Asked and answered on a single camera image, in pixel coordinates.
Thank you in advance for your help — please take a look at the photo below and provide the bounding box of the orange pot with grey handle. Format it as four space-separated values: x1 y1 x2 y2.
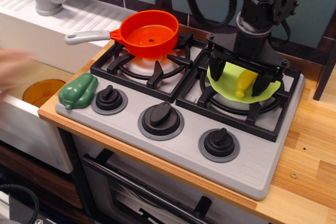
64 10 180 59

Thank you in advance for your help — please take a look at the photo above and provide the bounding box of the light green plastic plate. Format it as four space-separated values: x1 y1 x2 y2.
207 62 281 103

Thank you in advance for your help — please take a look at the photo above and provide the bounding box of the grey toy stove top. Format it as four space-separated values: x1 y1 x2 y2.
54 40 306 200

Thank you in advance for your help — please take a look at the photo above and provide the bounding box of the black left stove knob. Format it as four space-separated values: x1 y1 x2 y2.
91 85 128 115

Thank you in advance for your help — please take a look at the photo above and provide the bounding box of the black stove knob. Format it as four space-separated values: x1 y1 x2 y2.
91 85 128 115
198 128 240 163
138 102 185 141

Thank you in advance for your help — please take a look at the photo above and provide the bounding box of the black left burner grate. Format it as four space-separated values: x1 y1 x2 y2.
90 33 207 103

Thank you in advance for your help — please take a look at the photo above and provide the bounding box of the black cable lower left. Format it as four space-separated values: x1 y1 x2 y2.
0 184 40 224

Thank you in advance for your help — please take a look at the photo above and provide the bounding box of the black right burner grate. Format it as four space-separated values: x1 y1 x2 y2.
176 49 305 142

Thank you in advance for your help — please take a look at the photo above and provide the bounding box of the blurred human hand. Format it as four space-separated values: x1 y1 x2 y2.
1 49 34 93

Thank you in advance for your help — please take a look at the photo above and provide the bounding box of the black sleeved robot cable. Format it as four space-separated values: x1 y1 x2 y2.
178 0 238 29

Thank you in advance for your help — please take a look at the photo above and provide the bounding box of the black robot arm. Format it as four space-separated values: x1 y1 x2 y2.
207 0 299 97

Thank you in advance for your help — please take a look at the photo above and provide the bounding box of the yellow toy banana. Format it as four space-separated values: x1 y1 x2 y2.
235 69 258 98

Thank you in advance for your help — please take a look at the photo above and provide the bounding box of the toy oven door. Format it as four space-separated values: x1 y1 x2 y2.
81 149 246 223

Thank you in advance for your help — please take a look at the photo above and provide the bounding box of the green toy bell pepper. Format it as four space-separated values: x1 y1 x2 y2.
58 73 98 110

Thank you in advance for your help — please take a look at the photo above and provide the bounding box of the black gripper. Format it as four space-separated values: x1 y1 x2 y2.
206 13 290 97

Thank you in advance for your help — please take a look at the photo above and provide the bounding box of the black middle stove knob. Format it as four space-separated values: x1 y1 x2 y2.
138 102 185 141

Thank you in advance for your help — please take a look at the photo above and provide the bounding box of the dark brown wooden post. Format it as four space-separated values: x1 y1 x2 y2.
313 44 335 101

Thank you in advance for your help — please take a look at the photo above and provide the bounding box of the black burner grate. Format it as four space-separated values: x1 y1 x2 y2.
90 33 207 103
176 49 305 142

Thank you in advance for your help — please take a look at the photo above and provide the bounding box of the black right stove knob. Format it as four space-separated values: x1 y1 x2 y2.
198 128 240 163

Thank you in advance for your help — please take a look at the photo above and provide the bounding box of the orange sink drain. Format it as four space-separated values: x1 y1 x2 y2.
22 79 66 108

